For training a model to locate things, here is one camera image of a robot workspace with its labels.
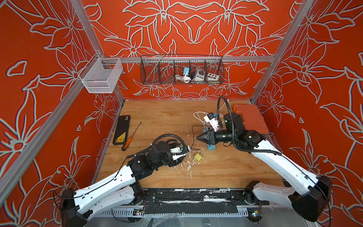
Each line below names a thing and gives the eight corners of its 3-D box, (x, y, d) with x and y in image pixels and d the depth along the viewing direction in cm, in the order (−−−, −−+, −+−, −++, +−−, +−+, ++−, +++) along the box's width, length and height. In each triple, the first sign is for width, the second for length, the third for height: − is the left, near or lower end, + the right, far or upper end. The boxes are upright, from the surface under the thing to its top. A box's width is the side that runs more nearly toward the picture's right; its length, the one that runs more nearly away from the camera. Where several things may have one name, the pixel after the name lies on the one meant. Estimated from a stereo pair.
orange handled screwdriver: (122, 150, 93) (121, 148, 90) (140, 123, 107) (139, 121, 105) (124, 151, 92) (123, 149, 90) (141, 124, 107) (140, 122, 104)
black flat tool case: (114, 145, 96) (112, 143, 93) (119, 118, 111) (118, 115, 108) (126, 144, 96) (125, 141, 94) (130, 117, 112) (129, 114, 109)
